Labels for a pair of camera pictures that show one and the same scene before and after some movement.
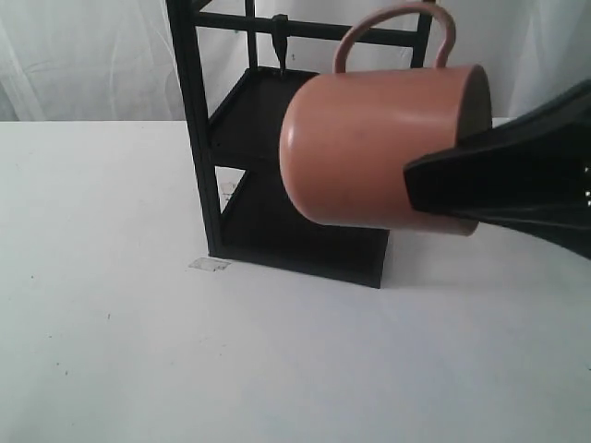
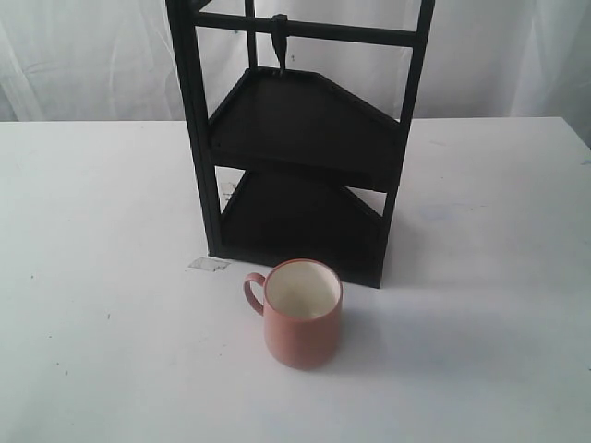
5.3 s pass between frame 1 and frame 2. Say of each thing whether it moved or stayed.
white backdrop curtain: stayed
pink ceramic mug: moved
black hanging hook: stayed
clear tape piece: stayed
